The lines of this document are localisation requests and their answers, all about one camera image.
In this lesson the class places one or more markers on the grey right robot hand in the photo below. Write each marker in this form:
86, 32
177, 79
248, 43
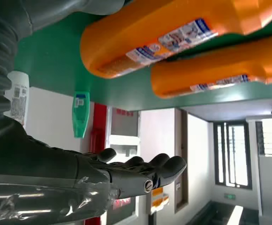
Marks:
32, 186

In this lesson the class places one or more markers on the teal plastic bottle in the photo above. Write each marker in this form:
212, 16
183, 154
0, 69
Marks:
81, 121

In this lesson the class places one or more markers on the white bottle with QR label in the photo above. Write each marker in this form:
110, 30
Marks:
20, 93

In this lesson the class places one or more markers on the orange detergent bottle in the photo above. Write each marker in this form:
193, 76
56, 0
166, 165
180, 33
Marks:
196, 71

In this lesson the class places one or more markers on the red fire cabinet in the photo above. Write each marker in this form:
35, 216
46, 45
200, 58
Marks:
100, 124

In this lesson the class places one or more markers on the green table mat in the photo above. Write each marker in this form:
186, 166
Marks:
56, 62

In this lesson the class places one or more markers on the dark framed door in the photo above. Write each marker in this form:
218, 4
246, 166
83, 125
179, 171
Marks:
181, 136

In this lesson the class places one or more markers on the green exit sign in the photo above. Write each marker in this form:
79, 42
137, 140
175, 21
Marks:
230, 196

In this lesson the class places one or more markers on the dark framed window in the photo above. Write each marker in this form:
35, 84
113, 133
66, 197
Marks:
238, 155

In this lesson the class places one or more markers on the window with blinds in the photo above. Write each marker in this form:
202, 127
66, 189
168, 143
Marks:
267, 136

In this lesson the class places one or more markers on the orange wall sign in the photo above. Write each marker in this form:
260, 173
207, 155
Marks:
159, 202

